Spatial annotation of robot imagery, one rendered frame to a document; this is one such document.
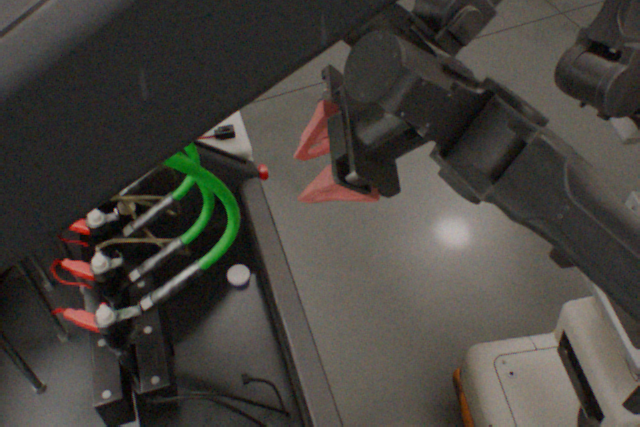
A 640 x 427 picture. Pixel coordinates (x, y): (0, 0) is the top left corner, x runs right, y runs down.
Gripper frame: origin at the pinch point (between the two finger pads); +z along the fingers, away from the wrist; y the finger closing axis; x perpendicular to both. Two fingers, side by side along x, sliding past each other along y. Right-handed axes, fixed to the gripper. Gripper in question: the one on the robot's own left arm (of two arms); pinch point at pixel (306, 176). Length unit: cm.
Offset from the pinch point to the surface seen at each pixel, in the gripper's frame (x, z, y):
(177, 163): -11.2, 6.6, -0.9
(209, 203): 1.8, 19.0, -5.1
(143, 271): 1.2, 33.2, -0.5
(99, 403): 0.6, 42.0, 15.0
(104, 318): -5.1, 31.1, 7.3
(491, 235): 153, 58, -50
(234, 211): -1.5, 10.0, 0.4
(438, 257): 137, 71, -43
